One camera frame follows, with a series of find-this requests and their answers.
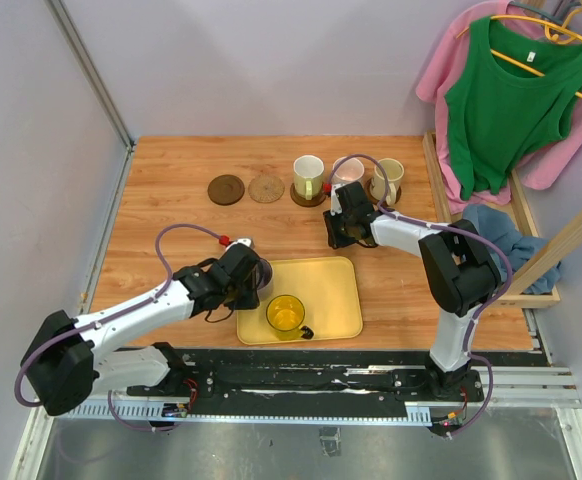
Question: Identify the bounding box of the aluminium rail frame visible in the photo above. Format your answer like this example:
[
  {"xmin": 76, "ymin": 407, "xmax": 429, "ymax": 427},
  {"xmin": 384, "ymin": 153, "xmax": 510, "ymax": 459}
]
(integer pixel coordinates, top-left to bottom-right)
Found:
[{"xmin": 11, "ymin": 351, "xmax": 582, "ymax": 479}]

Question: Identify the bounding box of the brown wooden coaster top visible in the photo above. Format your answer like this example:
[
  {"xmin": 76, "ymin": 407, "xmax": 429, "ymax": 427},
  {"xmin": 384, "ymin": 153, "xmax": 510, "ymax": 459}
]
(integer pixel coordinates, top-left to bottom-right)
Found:
[{"xmin": 290, "ymin": 183, "xmax": 327, "ymax": 208}]

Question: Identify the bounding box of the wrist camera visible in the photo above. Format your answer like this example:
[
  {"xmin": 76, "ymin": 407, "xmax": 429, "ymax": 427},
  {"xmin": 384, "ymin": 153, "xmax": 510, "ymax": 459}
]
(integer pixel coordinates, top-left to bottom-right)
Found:
[
  {"xmin": 323, "ymin": 183, "xmax": 344, "ymax": 216},
  {"xmin": 218, "ymin": 235, "xmax": 254, "ymax": 249}
]

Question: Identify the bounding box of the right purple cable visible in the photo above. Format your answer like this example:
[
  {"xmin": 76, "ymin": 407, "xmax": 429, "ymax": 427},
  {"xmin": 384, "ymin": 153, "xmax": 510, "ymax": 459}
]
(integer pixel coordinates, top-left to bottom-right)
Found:
[{"xmin": 325, "ymin": 153, "xmax": 515, "ymax": 441}]

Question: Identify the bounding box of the purple grey mug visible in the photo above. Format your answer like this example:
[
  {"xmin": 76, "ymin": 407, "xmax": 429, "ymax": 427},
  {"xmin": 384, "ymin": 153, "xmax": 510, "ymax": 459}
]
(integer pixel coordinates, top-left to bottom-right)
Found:
[{"xmin": 257, "ymin": 258, "xmax": 273, "ymax": 292}]

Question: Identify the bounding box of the yellow black-handled mug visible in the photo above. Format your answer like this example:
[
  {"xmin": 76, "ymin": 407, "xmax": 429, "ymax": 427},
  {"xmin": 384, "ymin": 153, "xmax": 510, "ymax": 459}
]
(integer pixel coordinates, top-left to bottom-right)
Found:
[{"xmin": 266, "ymin": 294, "xmax": 315, "ymax": 341}]

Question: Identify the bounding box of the white green-handled mug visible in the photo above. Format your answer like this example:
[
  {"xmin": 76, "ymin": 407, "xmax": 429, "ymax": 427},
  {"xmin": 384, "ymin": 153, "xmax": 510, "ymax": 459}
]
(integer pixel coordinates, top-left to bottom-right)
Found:
[{"xmin": 293, "ymin": 155, "xmax": 325, "ymax": 201}]

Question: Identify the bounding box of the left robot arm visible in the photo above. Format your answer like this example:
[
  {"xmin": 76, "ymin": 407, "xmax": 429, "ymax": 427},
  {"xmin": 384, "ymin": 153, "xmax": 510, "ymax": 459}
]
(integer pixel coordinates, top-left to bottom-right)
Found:
[{"xmin": 16, "ymin": 242, "xmax": 272, "ymax": 416}]

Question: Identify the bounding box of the cream beige mug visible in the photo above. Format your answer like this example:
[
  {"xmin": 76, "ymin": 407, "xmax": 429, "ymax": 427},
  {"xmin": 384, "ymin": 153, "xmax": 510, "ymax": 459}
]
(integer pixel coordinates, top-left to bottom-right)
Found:
[{"xmin": 370, "ymin": 158, "xmax": 405, "ymax": 206}]

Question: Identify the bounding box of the large woven rattan coaster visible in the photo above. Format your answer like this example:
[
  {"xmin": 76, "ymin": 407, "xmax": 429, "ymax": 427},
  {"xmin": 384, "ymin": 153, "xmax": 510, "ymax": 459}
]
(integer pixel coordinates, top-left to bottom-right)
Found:
[{"xmin": 247, "ymin": 174, "xmax": 285, "ymax": 204}]

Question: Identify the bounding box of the aluminium corner post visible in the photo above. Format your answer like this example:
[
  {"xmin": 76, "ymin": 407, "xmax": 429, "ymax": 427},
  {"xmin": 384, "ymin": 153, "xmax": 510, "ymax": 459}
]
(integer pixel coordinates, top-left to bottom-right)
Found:
[{"xmin": 44, "ymin": 0, "xmax": 137, "ymax": 151}]

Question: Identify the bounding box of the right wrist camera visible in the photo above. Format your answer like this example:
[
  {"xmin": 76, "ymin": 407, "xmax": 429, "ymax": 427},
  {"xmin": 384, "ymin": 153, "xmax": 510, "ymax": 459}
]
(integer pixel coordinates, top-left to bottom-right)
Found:
[{"xmin": 323, "ymin": 183, "xmax": 344, "ymax": 216}]

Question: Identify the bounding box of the brown wooden coaster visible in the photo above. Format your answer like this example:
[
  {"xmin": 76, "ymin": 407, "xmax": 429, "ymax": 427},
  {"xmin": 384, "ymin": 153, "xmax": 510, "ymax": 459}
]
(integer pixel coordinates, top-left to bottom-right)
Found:
[
  {"xmin": 364, "ymin": 179, "xmax": 402, "ymax": 206},
  {"xmin": 207, "ymin": 174, "xmax": 245, "ymax": 206},
  {"xmin": 290, "ymin": 183, "xmax": 327, "ymax": 208}
]

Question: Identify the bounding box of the yellow clothes hanger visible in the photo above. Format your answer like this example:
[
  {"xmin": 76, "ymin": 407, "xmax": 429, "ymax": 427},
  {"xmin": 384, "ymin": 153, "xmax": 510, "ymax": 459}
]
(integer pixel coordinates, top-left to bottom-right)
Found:
[{"xmin": 456, "ymin": 12, "xmax": 582, "ymax": 111}]

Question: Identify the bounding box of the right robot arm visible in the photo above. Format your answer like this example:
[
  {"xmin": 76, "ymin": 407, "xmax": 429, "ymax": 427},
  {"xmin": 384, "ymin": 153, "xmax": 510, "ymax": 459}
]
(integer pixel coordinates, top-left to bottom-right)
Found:
[{"xmin": 323, "ymin": 182, "xmax": 502, "ymax": 400}]

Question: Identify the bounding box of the green tank top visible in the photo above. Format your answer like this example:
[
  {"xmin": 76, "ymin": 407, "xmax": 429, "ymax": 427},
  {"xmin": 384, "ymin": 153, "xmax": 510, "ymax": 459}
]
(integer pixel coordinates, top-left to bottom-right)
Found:
[{"xmin": 445, "ymin": 16, "xmax": 582, "ymax": 201}]

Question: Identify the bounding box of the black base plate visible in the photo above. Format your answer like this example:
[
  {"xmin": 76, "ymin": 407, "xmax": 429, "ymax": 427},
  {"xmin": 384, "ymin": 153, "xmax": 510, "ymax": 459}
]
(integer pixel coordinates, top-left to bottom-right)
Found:
[{"xmin": 68, "ymin": 345, "xmax": 545, "ymax": 416}]

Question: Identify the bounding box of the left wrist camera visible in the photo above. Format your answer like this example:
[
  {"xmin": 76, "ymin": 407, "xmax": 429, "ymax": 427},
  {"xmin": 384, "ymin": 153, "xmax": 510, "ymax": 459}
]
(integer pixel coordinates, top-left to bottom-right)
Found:
[{"xmin": 218, "ymin": 235, "xmax": 254, "ymax": 249}]

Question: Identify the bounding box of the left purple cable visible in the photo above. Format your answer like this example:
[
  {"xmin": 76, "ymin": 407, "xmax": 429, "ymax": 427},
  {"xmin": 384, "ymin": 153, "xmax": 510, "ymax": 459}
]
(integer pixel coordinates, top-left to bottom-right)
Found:
[{"xmin": 14, "ymin": 223, "xmax": 232, "ymax": 434}]

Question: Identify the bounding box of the blue crumpled cloth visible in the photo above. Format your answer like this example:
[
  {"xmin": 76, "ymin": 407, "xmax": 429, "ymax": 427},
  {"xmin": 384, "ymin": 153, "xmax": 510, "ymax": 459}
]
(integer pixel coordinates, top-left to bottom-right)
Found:
[{"xmin": 462, "ymin": 204, "xmax": 561, "ymax": 295}]

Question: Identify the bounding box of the yellow plastic tray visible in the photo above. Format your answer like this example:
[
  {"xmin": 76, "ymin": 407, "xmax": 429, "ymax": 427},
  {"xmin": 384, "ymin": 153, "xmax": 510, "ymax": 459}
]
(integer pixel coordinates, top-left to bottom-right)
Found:
[{"xmin": 237, "ymin": 256, "xmax": 363, "ymax": 345}]

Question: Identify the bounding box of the wooden rack frame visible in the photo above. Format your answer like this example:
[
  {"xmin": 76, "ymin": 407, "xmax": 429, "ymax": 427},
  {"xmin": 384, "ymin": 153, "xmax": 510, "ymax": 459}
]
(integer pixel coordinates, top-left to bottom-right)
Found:
[{"xmin": 422, "ymin": 0, "xmax": 582, "ymax": 309}]

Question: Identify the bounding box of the pink white mug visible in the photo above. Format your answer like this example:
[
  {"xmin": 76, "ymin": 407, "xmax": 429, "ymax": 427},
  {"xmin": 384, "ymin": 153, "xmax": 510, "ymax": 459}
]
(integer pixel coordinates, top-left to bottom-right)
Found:
[{"xmin": 331, "ymin": 157, "xmax": 365, "ymax": 184}]

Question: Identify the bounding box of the purple cable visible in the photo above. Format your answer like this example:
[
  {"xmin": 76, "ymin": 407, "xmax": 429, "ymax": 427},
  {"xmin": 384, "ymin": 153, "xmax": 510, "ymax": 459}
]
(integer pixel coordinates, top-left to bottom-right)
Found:
[
  {"xmin": 325, "ymin": 153, "xmax": 515, "ymax": 441},
  {"xmin": 14, "ymin": 223, "xmax": 232, "ymax": 434}
]

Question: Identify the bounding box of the pink t-shirt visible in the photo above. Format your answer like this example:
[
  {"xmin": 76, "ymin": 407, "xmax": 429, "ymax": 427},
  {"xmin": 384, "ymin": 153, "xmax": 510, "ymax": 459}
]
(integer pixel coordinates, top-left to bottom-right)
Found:
[{"xmin": 416, "ymin": 1, "xmax": 582, "ymax": 214}]

